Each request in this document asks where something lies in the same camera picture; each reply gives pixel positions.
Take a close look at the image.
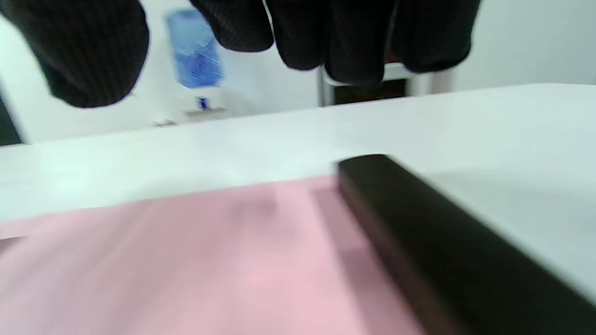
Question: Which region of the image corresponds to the person's right hand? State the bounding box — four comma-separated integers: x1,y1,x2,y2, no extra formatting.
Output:
0,0,482,108

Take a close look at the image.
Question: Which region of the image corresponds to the dark wooden paperweight bar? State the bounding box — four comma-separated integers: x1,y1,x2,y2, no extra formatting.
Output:
336,154,596,335

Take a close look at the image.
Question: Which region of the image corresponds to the pink paper sheet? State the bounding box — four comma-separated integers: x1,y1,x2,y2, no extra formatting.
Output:
0,176,427,335

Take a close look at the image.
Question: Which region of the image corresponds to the blue dispenser water bottle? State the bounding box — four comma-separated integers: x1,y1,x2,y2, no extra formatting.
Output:
165,8,223,89

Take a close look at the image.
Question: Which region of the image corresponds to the white water dispenser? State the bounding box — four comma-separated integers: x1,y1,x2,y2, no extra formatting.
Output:
177,86,233,124

